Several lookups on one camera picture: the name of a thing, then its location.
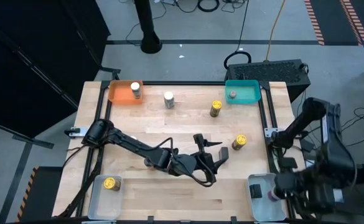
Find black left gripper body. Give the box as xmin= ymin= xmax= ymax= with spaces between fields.
xmin=169 ymin=148 xmax=220 ymax=179

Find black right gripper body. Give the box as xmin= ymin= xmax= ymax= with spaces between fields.
xmin=274 ymin=172 xmax=310 ymax=203

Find yellow-lid black spice can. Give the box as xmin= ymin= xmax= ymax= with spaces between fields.
xmin=231 ymin=134 xmax=248 ymax=151
xmin=103 ymin=176 xmax=122 ymax=192
xmin=210 ymin=100 xmax=223 ymax=118

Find grey plastic bin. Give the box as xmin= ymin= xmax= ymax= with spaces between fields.
xmin=246 ymin=173 xmax=287 ymax=223
xmin=87 ymin=174 xmax=124 ymax=221

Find black power adapter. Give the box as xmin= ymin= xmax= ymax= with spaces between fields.
xmin=299 ymin=138 xmax=315 ymax=153

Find teal plastic bin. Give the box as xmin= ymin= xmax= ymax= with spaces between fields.
xmin=224 ymin=79 xmax=262 ymax=105

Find orange plastic bin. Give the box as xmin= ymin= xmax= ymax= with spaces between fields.
xmin=108 ymin=80 xmax=145 ymax=106

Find black perforated computer case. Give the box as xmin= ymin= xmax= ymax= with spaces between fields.
xmin=225 ymin=58 xmax=312 ymax=103

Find black curtain stand foot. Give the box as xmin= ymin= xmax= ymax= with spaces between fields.
xmin=0 ymin=119 xmax=55 ymax=149
xmin=100 ymin=65 xmax=122 ymax=81

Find black pole base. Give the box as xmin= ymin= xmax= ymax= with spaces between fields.
xmin=134 ymin=0 xmax=164 ymax=55

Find black mat yellow-striped edge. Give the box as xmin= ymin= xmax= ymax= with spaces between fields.
xmin=16 ymin=166 xmax=64 ymax=223

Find black mat orange-striped edges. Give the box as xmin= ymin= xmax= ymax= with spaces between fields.
xmin=304 ymin=0 xmax=364 ymax=47

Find black curtain partition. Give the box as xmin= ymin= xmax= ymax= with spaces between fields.
xmin=0 ymin=0 xmax=111 ymax=139

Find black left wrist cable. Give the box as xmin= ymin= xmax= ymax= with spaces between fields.
xmin=186 ymin=161 xmax=218 ymax=189

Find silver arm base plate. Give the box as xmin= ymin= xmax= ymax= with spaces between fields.
xmin=64 ymin=126 xmax=90 ymax=138
xmin=264 ymin=126 xmax=279 ymax=139

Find black aluminium table frame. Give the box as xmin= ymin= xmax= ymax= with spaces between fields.
xmin=57 ymin=80 xmax=319 ymax=224

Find black cable with loop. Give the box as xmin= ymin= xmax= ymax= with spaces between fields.
xmin=223 ymin=0 xmax=253 ymax=71

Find black coiled cable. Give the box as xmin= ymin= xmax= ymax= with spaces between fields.
xmin=197 ymin=0 xmax=220 ymax=14

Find yellow hanging cable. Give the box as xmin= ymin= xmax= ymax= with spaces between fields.
xmin=264 ymin=0 xmax=287 ymax=62

